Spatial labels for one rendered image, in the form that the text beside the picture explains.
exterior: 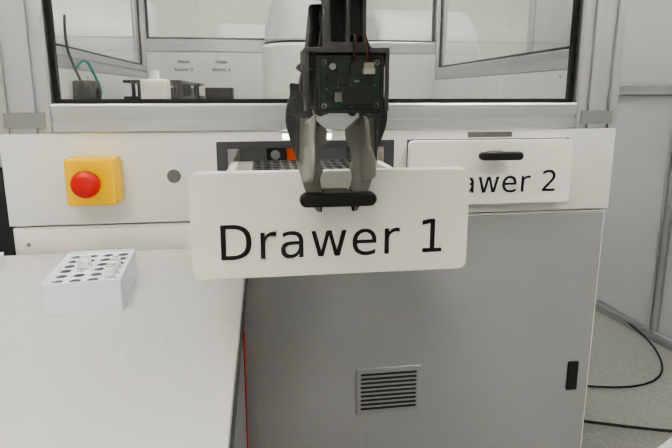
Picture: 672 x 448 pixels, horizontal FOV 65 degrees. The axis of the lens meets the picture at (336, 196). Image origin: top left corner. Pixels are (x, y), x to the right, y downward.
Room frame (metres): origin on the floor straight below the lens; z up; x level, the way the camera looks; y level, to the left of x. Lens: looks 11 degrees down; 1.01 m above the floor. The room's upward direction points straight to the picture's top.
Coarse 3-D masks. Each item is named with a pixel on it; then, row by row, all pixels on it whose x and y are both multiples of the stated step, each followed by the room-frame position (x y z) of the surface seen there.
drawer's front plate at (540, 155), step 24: (408, 144) 0.88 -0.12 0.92; (432, 144) 0.87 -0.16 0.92; (456, 144) 0.88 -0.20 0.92; (480, 144) 0.88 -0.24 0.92; (504, 144) 0.89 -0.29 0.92; (528, 144) 0.90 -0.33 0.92; (552, 144) 0.90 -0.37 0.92; (480, 168) 0.88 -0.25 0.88; (504, 168) 0.89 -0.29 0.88; (528, 168) 0.90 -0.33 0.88; (552, 168) 0.90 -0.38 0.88; (480, 192) 0.89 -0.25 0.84; (504, 192) 0.89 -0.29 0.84; (528, 192) 0.90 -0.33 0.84; (552, 192) 0.90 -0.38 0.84
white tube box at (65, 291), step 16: (96, 256) 0.67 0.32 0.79; (128, 256) 0.66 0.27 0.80; (64, 272) 0.61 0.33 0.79; (80, 272) 0.60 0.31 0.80; (96, 272) 0.60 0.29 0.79; (128, 272) 0.62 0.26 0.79; (48, 288) 0.55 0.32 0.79; (64, 288) 0.56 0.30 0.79; (80, 288) 0.56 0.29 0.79; (96, 288) 0.56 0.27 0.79; (112, 288) 0.57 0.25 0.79; (128, 288) 0.61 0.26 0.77; (48, 304) 0.55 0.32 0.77; (64, 304) 0.56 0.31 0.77; (80, 304) 0.56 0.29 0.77; (96, 304) 0.56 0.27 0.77; (112, 304) 0.57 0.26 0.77
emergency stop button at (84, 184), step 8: (80, 176) 0.75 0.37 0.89; (88, 176) 0.75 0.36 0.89; (96, 176) 0.76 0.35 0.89; (72, 184) 0.75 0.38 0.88; (80, 184) 0.75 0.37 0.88; (88, 184) 0.75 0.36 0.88; (96, 184) 0.75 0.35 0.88; (80, 192) 0.75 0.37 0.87; (88, 192) 0.75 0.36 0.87; (96, 192) 0.75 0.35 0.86
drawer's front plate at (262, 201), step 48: (192, 192) 0.51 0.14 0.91; (240, 192) 0.52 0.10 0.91; (288, 192) 0.52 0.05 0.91; (384, 192) 0.54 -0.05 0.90; (432, 192) 0.54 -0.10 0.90; (192, 240) 0.51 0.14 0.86; (240, 240) 0.52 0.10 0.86; (288, 240) 0.52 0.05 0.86; (336, 240) 0.53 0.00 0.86; (384, 240) 0.54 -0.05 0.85
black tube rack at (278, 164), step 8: (280, 160) 0.84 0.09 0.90; (288, 160) 0.84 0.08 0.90; (328, 160) 0.84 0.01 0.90; (336, 160) 0.84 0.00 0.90; (344, 160) 0.84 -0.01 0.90; (256, 168) 0.75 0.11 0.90; (264, 168) 0.75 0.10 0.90; (272, 168) 0.75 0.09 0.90; (280, 168) 0.75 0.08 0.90; (288, 168) 0.75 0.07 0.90; (296, 168) 0.75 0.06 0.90; (328, 168) 0.75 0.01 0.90; (336, 168) 0.75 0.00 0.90; (344, 168) 0.75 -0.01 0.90
